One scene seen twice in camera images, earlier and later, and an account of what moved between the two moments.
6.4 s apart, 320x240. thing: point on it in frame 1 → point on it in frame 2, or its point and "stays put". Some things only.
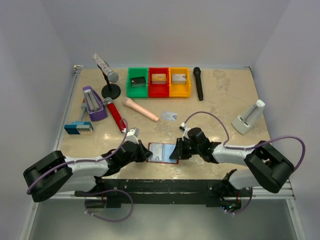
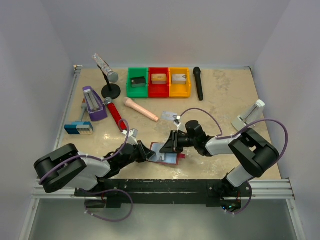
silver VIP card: (169, 116) stays put
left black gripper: (141, 152) stays put
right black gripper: (180, 148) → (175, 141)
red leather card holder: (161, 152) stays put
